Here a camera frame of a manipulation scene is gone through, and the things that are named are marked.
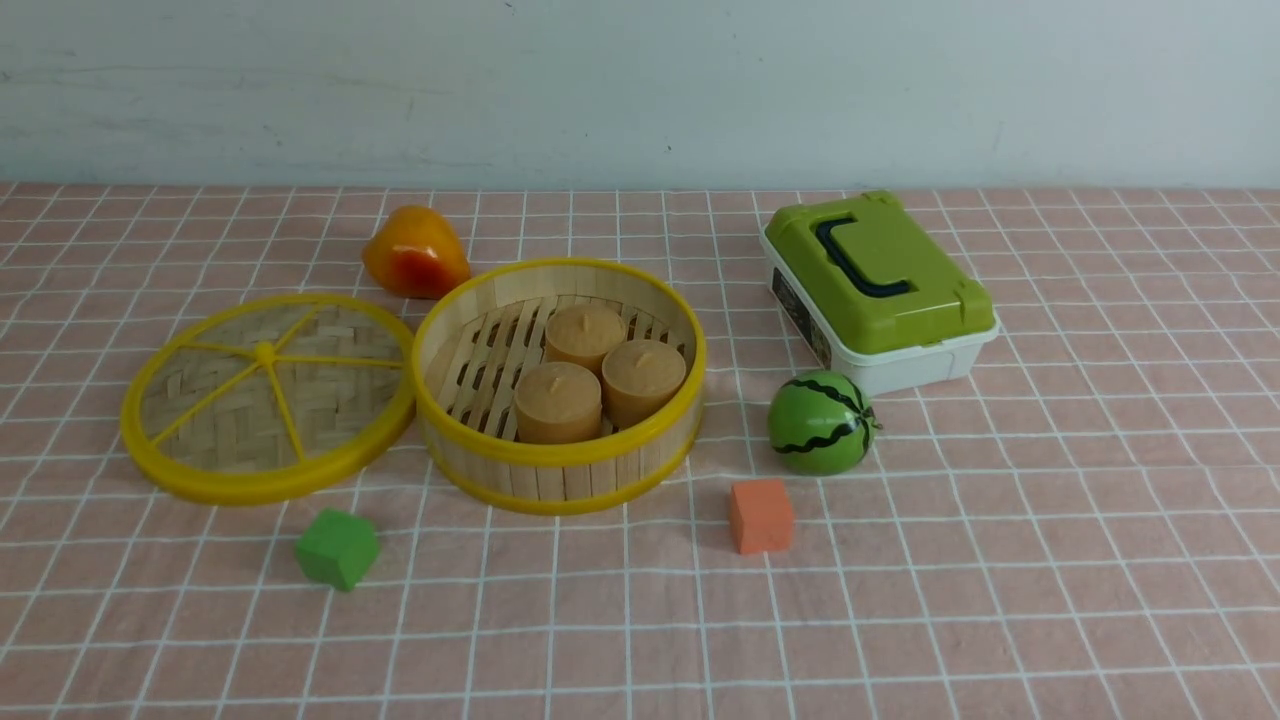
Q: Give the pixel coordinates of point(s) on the yellow rimmed bamboo steamer basket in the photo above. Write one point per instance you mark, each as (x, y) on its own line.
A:
(478, 342)

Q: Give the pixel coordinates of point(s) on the orange foam cube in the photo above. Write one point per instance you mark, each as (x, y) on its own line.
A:
(762, 519)

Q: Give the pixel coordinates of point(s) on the orange yellow toy mango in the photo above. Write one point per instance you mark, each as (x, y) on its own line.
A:
(417, 255)

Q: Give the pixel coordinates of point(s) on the green foam cube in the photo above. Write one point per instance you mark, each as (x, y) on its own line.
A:
(337, 549)

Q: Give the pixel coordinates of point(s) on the tan steamed bun front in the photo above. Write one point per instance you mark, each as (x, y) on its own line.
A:
(558, 404)

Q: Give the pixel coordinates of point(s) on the tan steamed bun back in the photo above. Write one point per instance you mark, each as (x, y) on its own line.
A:
(583, 335)

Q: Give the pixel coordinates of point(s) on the green toy watermelon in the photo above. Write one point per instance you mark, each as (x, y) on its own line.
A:
(821, 424)

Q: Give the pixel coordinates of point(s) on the pink checkered tablecloth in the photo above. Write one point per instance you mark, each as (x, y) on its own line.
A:
(1084, 528)

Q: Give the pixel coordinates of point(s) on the green lidded white plastic box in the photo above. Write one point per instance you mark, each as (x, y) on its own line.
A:
(873, 295)

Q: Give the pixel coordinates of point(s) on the yellow woven bamboo steamer lid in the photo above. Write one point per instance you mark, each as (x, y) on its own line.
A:
(272, 400)

